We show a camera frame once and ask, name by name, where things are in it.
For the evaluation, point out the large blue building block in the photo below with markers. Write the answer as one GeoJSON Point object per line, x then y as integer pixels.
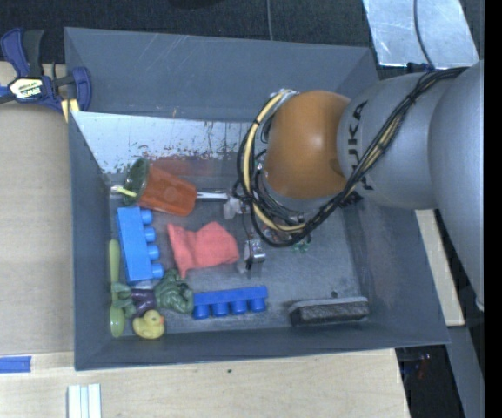
{"type": "Point", "coordinates": [135, 244]}

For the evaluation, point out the dark grey board eraser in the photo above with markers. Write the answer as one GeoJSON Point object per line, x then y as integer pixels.
{"type": "Point", "coordinates": [329, 311]}

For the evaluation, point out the grey metal bin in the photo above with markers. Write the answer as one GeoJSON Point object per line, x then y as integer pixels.
{"type": "Point", "coordinates": [216, 81]}

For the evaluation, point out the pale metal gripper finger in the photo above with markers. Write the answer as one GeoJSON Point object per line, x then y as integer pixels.
{"type": "Point", "coordinates": [233, 208]}
{"type": "Point", "coordinates": [256, 251]}

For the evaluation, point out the red-orange cloth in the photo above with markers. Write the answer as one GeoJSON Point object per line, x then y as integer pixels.
{"type": "Point", "coordinates": [207, 246]}

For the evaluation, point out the green plastic spoon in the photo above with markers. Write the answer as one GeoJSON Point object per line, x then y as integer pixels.
{"type": "Point", "coordinates": [115, 259]}

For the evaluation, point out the pale wood board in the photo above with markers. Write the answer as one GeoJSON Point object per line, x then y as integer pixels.
{"type": "Point", "coordinates": [28, 233]}

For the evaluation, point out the orange plastic cup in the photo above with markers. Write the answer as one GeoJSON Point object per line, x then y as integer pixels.
{"type": "Point", "coordinates": [168, 194]}

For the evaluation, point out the narrow blue building block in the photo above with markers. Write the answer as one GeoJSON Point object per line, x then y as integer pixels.
{"type": "Point", "coordinates": [229, 298]}

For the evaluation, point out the green toy figure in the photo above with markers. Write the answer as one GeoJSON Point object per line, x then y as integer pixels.
{"type": "Point", "coordinates": [174, 294]}

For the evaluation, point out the yellow rubber duck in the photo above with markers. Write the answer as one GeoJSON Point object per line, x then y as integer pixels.
{"type": "Point", "coordinates": [148, 325]}

